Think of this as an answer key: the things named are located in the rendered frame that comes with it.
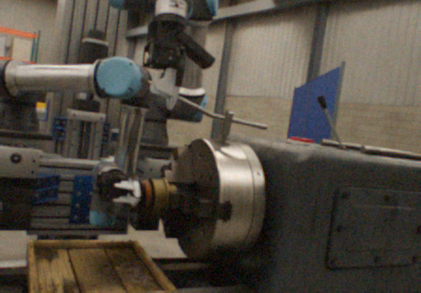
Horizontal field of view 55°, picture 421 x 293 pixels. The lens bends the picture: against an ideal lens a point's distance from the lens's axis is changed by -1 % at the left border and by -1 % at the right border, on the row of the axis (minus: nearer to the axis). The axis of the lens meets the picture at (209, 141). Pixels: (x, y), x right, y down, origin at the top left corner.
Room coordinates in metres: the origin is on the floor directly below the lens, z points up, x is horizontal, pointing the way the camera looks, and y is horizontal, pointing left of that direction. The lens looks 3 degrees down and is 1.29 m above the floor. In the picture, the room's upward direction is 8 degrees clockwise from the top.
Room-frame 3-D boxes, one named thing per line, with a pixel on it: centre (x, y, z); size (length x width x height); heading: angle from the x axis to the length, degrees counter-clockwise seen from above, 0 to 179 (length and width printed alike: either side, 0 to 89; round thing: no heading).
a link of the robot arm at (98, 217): (1.25, 0.29, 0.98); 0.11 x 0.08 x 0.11; 172
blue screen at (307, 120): (7.74, -1.75, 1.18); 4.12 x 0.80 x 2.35; 178
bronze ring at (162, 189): (1.02, 0.11, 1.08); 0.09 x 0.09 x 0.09; 27
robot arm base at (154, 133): (1.65, 0.24, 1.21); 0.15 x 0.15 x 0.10
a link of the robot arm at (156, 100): (1.65, 0.23, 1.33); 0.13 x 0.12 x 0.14; 87
